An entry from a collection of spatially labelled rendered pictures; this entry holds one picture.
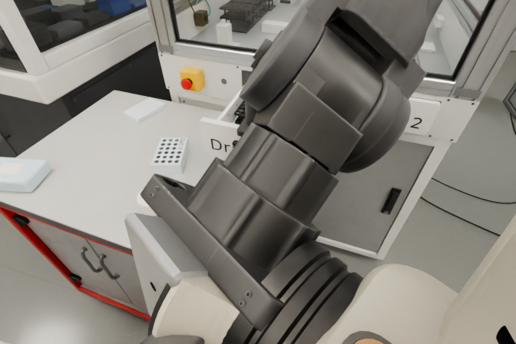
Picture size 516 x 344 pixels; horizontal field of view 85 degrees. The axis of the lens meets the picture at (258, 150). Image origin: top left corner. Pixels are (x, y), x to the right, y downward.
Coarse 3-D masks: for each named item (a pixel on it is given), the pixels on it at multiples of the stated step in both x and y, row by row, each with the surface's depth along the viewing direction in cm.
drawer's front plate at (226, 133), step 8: (200, 120) 73; (208, 120) 73; (216, 120) 73; (200, 128) 75; (208, 128) 74; (216, 128) 73; (224, 128) 72; (232, 128) 71; (208, 136) 76; (216, 136) 75; (224, 136) 74; (232, 136) 73; (208, 144) 78; (216, 144) 77; (232, 144) 75; (208, 152) 80; (216, 152) 79; (224, 152) 78
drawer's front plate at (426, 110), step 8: (416, 104) 81; (424, 104) 80; (432, 104) 79; (440, 104) 79; (416, 112) 82; (424, 112) 82; (432, 112) 81; (408, 120) 85; (416, 120) 84; (424, 120) 83; (432, 120) 82; (408, 128) 86; (416, 128) 85; (424, 128) 85
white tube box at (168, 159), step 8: (160, 144) 86; (168, 144) 87; (176, 144) 87; (184, 144) 86; (160, 152) 84; (168, 152) 84; (176, 152) 83; (184, 152) 84; (152, 160) 81; (160, 160) 81; (168, 160) 81; (176, 160) 81; (184, 160) 84; (152, 168) 80; (160, 168) 80; (168, 168) 80; (176, 168) 80
